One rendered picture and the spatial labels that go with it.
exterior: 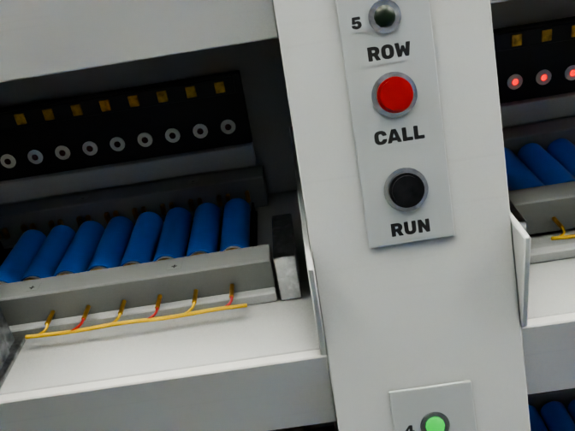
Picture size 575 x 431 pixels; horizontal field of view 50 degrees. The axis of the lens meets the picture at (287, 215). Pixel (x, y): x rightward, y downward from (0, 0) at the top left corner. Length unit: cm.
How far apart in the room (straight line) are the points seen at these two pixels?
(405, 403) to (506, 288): 7
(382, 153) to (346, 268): 6
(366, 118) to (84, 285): 18
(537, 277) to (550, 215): 5
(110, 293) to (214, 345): 7
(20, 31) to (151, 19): 6
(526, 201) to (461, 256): 9
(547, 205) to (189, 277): 21
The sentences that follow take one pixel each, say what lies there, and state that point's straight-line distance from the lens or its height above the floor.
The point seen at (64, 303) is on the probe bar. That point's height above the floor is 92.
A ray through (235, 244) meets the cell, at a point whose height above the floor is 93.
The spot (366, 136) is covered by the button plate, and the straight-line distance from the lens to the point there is 28.
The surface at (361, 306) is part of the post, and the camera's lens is 30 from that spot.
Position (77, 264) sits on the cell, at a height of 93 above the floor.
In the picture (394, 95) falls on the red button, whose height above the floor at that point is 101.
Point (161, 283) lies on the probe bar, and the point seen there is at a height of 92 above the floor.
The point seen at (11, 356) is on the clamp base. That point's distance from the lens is 37.
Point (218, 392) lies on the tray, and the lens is 32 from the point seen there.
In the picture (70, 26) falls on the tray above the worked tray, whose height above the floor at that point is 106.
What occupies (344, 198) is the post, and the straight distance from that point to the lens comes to 29.
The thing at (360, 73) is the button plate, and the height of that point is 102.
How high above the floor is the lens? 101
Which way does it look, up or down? 10 degrees down
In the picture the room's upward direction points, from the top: 9 degrees counter-clockwise
